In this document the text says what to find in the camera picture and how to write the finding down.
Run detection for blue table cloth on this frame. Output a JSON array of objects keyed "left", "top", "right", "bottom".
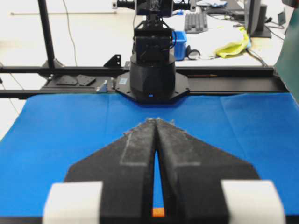
[{"left": 0, "top": 93, "right": 299, "bottom": 217}]

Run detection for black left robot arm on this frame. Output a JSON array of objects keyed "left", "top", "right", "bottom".
[{"left": 113, "top": 0, "right": 196, "bottom": 103}]

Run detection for black vertical frame post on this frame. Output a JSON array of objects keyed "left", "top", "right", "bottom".
[{"left": 38, "top": 0, "right": 55, "bottom": 69}]

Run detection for yellow-green cloth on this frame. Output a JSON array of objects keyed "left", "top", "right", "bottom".
[{"left": 214, "top": 26, "right": 251, "bottom": 58}]

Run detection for black headphones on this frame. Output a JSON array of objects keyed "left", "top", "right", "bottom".
[{"left": 185, "top": 45, "right": 200, "bottom": 60}]

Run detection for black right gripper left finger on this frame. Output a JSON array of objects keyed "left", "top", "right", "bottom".
[{"left": 43, "top": 119, "right": 156, "bottom": 224}]

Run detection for grey keyboard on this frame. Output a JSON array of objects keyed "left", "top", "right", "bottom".
[{"left": 184, "top": 12, "right": 208, "bottom": 34}]

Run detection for black aluminium frame rail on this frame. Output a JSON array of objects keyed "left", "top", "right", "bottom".
[{"left": 0, "top": 67, "right": 288, "bottom": 101}]

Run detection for silver corner bracket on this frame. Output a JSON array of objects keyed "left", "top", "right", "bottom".
[{"left": 96, "top": 79, "right": 108, "bottom": 93}]

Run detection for orange towel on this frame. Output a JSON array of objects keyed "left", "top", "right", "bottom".
[{"left": 152, "top": 208, "right": 165, "bottom": 218}]

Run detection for black monitor stand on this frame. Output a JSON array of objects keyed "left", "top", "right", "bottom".
[{"left": 243, "top": 0, "right": 271, "bottom": 38}]

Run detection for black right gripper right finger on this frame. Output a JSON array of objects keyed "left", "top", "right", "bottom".
[{"left": 156, "top": 119, "right": 285, "bottom": 224}]

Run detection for blue plastic bin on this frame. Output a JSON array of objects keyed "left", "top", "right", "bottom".
[{"left": 172, "top": 31, "right": 187, "bottom": 61}]

